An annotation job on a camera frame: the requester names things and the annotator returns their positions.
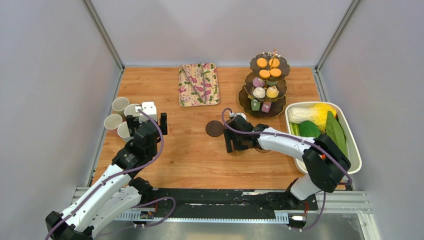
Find light blue handled mug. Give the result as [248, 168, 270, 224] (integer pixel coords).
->
[117, 121, 132, 143]

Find dark round wooden coaster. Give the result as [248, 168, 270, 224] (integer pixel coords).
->
[205, 120, 224, 137]

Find green cake with panda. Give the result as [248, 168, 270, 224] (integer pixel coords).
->
[250, 99, 261, 112]

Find floral rectangular tray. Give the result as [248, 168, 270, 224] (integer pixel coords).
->
[178, 63, 221, 107]

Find three-tier dark cake stand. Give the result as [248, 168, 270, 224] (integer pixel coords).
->
[238, 48, 290, 119]

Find white round cake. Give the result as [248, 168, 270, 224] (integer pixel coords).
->
[252, 87, 266, 99]

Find yellow cupcake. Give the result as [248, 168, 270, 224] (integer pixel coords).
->
[266, 85, 279, 99]

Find purple cake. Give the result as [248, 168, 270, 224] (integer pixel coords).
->
[252, 77, 266, 88]

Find green round cake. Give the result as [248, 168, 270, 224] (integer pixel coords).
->
[266, 80, 278, 86]

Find round biscuit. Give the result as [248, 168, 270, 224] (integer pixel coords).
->
[268, 57, 280, 69]
[259, 69, 271, 79]
[256, 57, 268, 68]
[269, 68, 282, 78]

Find light wooden coaster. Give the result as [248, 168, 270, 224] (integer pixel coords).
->
[229, 151, 246, 157]

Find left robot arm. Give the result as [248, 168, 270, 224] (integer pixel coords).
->
[45, 111, 168, 240]

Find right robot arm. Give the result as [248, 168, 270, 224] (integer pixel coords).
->
[224, 114, 352, 209]

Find cream mug left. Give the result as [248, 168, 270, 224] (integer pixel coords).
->
[103, 113, 123, 134]

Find cream mug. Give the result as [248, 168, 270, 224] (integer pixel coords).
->
[111, 96, 130, 117]
[103, 113, 123, 134]

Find cream mug far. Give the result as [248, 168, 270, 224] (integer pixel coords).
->
[111, 96, 130, 117]

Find green bok choy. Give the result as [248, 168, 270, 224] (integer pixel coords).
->
[298, 120, 321, 138]

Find napa cabbage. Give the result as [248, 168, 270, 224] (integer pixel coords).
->
[288, 103, 337, 132]

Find long dark green leaf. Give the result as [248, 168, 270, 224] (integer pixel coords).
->
[325, 111, 349, 157]

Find white oval vegetable basin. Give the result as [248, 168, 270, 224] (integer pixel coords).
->
[285, 101, 363, 175]

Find grey handled mug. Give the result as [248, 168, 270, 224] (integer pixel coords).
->
[124, 103, 140, 118]

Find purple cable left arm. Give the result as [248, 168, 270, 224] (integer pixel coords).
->
[44, 107, 165, 240]

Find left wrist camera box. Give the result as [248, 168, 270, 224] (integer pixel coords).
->
[135, 101, 158, 123]

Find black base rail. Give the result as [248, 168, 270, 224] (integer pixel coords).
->
[142, 188, 318, 220]

